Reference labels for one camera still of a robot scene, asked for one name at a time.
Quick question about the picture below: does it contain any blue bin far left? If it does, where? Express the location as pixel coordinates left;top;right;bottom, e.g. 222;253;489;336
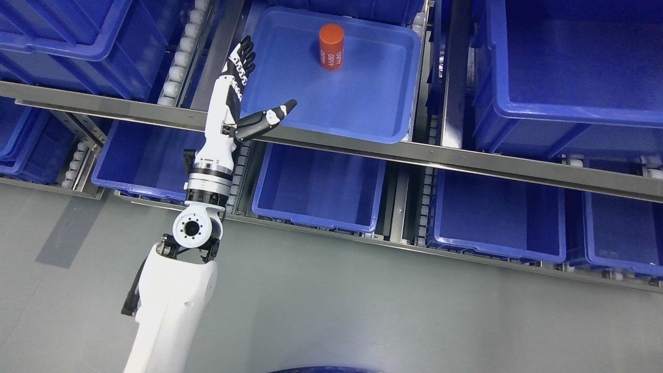
1;97;76;184

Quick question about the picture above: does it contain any blue bin far right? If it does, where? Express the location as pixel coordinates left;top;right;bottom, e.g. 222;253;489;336
579;192;662;280

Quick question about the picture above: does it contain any blue bin lower right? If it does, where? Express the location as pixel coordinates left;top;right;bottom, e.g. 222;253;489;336
426;170;567;264

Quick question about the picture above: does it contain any blue bin lower left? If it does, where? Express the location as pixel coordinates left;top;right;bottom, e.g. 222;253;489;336
91;120;205;205

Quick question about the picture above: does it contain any large blue bin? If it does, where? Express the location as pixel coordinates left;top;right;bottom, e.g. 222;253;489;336
1;1;194;102
471;1;662;159

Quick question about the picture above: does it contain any shallow blue tray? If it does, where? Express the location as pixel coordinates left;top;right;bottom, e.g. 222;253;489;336
241;6;421;144

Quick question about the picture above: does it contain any metal shelf frame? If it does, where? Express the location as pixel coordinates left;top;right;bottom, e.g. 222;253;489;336
0;0;663;294

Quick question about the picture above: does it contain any large blue bin upper right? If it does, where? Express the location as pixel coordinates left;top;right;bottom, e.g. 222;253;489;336
471;1;662;159

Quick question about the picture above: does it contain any orange cylindrical capacitor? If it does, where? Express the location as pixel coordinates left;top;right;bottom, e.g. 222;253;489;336
318;23;345;71

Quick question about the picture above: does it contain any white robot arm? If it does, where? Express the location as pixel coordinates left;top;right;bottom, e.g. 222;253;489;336
121;165;232;372

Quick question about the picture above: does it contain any blue bin lower centre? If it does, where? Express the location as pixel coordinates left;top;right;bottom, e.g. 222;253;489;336
252;144;386;233

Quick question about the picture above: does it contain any large blue bin upper left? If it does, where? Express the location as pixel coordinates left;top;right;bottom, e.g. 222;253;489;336
1;1;194;102

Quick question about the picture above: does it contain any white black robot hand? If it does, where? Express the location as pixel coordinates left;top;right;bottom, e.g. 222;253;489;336
190;36;297;173

